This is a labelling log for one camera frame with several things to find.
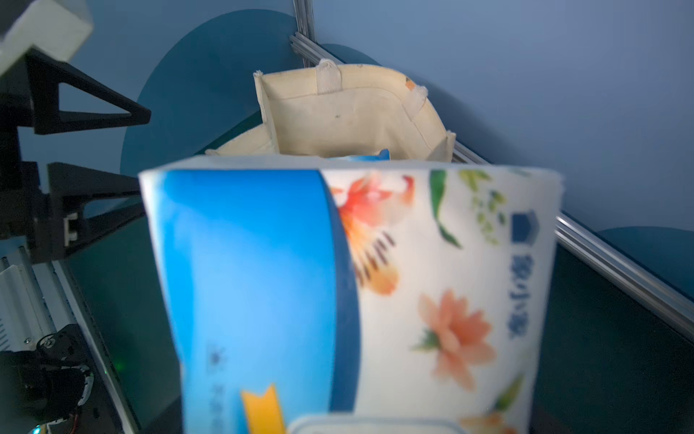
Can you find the tissue pack cream top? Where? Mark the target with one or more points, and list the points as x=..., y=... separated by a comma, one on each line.
x=311, y=295

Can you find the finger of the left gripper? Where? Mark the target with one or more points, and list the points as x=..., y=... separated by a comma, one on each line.
x=62, y=223

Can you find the beige canvas tote bag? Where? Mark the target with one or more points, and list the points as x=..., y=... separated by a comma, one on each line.
x=335, y=110

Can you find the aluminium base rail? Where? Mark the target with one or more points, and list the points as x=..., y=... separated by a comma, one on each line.
x=43, y=306

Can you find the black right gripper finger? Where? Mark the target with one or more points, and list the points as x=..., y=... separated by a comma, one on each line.
x=63, y=99

